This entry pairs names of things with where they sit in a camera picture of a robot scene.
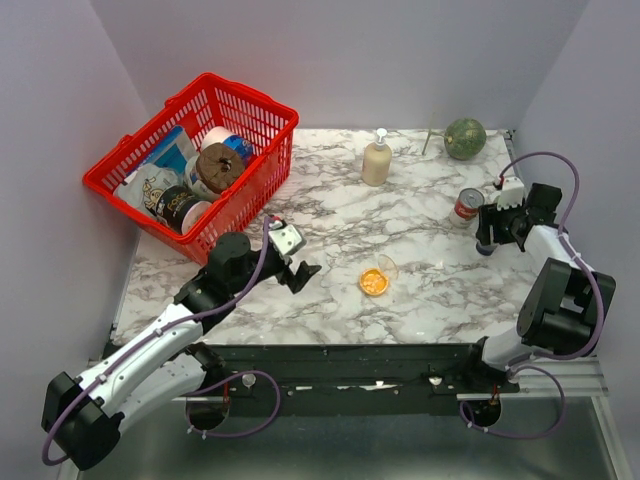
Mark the white printed cup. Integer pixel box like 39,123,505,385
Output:
184,155,220,203

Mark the red plastic shopping basket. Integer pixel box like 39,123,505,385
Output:
82,72,299,265

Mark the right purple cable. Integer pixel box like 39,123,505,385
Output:
497,151,607,361

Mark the green melon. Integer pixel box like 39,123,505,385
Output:
444,118,487,161

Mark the small pill bottle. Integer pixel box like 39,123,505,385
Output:
475,241,498,257

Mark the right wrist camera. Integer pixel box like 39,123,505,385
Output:
494,176,526,211

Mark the black face cream tub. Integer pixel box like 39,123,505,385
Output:
155,185,211,235

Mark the clear dish lid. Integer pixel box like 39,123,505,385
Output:
378,254,399,280

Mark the purple cable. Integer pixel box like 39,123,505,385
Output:
497,151,607,361
40,215,276,466

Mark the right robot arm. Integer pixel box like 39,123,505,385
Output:
459,177,616,392

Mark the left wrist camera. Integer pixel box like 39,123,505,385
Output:
268,217,306,258

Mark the blue white packet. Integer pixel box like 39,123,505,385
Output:
122,125,196,184

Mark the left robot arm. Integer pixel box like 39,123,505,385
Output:
41,218,320,471

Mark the beige soap pump bottle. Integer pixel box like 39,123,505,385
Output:
361,128,392,187

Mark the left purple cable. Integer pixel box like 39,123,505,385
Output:
40,215,276,466

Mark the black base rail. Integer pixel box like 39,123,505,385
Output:
102,343,556,419

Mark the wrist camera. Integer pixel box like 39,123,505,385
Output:
494,176,526,211
268,217,306,258

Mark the orange pill dish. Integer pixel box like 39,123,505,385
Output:
358,268,390,297

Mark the silver cartoon snack bag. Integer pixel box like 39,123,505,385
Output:
114,164,182,218

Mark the white blue tissue roll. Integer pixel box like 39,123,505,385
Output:
200,126,254,166

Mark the brown round cork block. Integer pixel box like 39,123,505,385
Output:
195,143,245,194

